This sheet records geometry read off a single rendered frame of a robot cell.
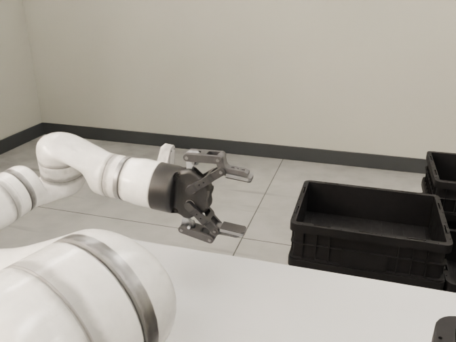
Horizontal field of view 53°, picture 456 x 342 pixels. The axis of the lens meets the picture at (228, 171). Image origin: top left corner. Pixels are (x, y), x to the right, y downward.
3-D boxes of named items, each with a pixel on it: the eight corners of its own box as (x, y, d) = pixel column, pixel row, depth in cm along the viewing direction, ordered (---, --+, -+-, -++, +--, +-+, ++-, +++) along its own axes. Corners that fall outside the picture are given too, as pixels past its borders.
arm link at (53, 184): (66, 174, 82) (0, 216, 71) (58, 131, 77) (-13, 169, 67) (96, 186, 79) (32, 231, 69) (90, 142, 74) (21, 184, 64)
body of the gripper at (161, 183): (142, 218, 70) (201, 233, 68) (144, 169, 67) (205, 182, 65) (161, 198, 77) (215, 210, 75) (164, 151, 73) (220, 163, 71)
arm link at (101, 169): (135, 139, 73) (138, 184, 77) (50, 122, 76) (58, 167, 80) (114, 161, 67) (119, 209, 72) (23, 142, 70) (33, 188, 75)
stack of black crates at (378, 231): (281, 354, 138) (289, 222, 120) (296, 294, 164) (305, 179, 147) (423, 385, 127) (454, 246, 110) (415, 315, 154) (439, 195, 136)
